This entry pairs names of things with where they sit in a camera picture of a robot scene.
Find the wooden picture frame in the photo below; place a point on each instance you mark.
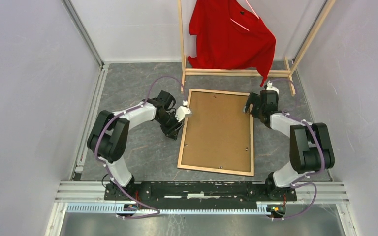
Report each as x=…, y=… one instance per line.
x=182, y=146

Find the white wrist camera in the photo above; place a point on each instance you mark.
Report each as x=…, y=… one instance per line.
x=269, y=87
x=183, y=112

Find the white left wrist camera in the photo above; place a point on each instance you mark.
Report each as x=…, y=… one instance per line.
x=183, y=112

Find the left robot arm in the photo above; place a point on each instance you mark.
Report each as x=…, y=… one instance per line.
x=108, y=137

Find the brown backing board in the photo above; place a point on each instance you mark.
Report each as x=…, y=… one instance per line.
x=216, y=130

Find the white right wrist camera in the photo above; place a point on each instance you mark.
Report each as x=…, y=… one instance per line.
x=269, y=87

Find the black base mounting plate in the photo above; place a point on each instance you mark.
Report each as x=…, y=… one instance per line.
x=200, y=195

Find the red t-shirt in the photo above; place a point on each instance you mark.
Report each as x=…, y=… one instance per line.
x=222, y=45

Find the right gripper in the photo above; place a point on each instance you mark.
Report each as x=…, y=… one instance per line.
x=254, y=99

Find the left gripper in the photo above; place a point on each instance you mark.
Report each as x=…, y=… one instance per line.
x=172, y=132

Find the wooden clothes rack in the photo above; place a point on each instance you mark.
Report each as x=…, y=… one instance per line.
x=287, y=73

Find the pink clothes hanger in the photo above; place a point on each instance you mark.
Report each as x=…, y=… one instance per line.
x=242, y=15

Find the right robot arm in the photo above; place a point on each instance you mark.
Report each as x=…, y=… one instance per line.
x=310, y=147

